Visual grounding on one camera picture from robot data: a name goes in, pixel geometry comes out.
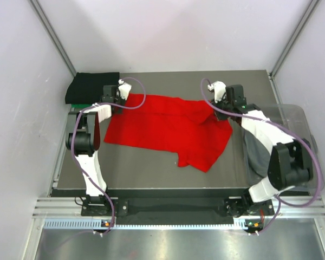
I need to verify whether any clear plastic bin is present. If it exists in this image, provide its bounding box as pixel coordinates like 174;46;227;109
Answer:
244;104;317;186

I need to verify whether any red t shirt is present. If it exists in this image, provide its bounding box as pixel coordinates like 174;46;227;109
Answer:
104;94;232;172

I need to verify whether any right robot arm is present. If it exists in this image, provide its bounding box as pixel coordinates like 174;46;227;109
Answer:
207;81;314;215

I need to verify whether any grey slotted cable duct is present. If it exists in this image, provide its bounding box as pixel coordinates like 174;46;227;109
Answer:
43;218;248;230

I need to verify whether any left corner aluminium post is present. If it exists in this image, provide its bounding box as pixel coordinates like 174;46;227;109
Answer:
28;0;77;76

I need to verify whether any grey t shirt in bin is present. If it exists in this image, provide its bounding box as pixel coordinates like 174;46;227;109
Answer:
242;130;270;185

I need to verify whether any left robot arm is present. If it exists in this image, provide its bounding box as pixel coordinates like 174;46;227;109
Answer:
65;80;131;216

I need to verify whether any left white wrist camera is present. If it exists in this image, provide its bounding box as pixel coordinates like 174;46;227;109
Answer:
118;79;132;100

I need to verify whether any aluminium frame rail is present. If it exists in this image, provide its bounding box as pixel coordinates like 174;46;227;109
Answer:
32;197;325;219

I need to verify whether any folded green t shirt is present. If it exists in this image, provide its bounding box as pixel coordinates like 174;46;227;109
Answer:
71;104;92;109

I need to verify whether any corner aluminium post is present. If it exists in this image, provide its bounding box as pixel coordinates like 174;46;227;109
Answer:
269;0;322;79
28;0;77;76

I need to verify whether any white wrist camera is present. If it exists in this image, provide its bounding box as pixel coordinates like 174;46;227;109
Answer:
207;81;226;103
118;79;132;100

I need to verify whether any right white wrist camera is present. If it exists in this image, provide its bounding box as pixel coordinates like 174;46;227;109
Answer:
207;81;226;103

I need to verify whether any folded black t shirt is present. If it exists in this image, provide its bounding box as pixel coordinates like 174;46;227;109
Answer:
64;72;120;105

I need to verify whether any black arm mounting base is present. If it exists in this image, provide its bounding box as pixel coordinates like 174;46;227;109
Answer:
89;188;275;224

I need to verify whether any right corner aluminium post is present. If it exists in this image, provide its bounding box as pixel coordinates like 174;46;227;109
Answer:
269;0;322;79

